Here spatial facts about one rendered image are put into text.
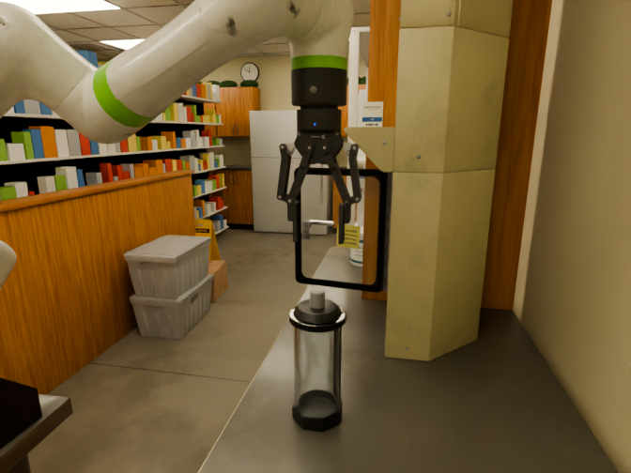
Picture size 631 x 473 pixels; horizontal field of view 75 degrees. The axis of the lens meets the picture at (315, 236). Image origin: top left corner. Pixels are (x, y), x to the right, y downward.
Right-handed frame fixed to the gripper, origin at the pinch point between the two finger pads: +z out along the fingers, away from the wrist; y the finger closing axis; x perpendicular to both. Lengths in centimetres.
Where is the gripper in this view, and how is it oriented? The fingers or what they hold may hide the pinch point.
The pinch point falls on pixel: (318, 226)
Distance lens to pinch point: 73.8
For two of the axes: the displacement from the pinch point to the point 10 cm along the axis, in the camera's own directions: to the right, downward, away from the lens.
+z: 0.0, 9.7, 2.5
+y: -9.8, -0.5, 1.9
